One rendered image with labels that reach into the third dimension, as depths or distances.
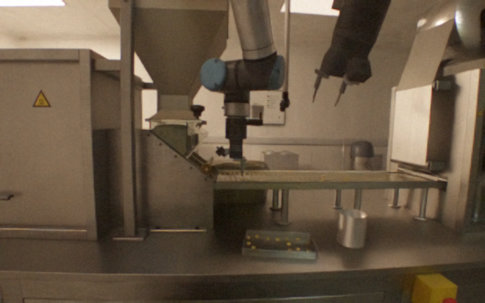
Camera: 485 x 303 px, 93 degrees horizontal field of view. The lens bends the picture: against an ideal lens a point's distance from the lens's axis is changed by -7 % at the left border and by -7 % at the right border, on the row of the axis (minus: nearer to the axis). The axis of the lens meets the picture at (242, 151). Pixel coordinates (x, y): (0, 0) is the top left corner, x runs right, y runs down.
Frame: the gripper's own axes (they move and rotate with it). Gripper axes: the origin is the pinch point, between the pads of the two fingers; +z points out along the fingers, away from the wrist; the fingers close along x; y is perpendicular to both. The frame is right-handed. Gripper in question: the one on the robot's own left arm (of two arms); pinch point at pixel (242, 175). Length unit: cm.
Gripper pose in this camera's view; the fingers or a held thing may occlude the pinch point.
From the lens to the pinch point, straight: 87.2
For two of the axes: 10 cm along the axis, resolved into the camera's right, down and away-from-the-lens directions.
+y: -10.0, -0.1, -0.7
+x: 0.7, 1.0, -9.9
